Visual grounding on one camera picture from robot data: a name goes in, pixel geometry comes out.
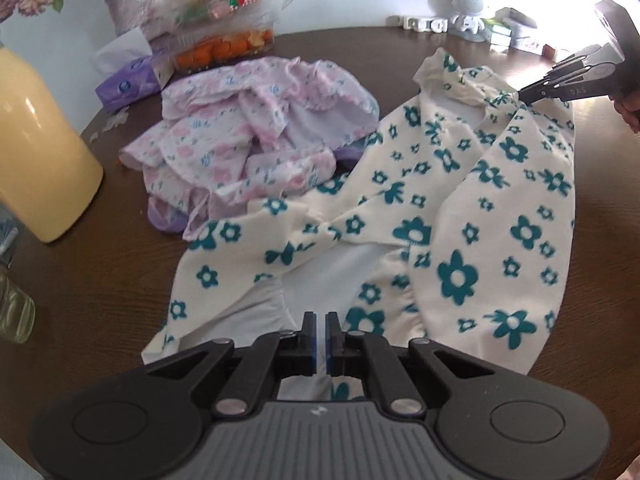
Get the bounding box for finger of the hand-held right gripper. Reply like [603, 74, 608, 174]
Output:
[517, 61, 622, 107]
[550, 42, 609, 79]

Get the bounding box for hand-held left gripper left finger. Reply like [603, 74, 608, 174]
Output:
[144, 311, 319, 419]

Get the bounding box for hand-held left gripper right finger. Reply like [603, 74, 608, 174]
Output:
[325, 311, 497, 419]

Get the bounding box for teal floral cream pants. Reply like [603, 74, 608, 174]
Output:
[141, 47, 578, 401]

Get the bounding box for person's right hand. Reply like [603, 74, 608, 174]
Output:
[614, 95, 640, 134]

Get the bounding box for white cardboard box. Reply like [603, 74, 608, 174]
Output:
[494, 6, 546, 56]

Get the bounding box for green tissue pack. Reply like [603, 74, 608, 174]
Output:
[482, 16, 513, 36]

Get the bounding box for white robot figurine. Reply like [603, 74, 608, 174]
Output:
[432, 0, 493, 43]

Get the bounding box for white letter ornament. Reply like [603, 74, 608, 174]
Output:
[386, 14, 451, 37]

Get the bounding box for pink floral garment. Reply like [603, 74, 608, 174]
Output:
[117, 56, 382, 241]

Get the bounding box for fallen flower petals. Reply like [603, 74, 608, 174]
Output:
[89, 110, 129, 143]

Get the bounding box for glass cup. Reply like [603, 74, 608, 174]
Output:
[0, 227, 37, 345]

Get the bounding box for purple tissue box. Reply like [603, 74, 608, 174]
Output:
[90, 27, 173, 113]

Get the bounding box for yellow thermos jug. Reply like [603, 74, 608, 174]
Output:
[0, 42, 105, 244]

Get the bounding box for pale textured vase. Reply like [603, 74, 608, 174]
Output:
[105, 0, 167, 41]

